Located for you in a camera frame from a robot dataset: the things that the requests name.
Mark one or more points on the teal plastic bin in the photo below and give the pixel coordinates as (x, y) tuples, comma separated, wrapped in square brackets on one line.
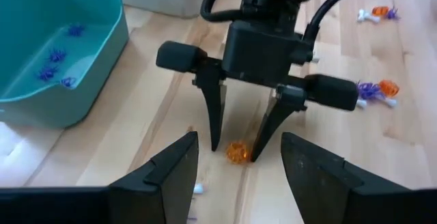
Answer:
[(102, 63)]

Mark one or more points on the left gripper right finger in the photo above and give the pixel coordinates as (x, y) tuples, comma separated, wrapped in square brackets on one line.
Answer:
[(327, 196)]

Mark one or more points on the orange plastic pumpkin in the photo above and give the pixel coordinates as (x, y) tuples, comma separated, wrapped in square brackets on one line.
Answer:
[(238, 152), (389, 88), (380, 11)]

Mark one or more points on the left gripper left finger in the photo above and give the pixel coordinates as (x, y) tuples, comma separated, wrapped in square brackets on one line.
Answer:
[(164, 196)]

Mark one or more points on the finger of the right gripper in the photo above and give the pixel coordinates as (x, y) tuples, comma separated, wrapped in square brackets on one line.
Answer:
[(280, 114), (213, 101)]

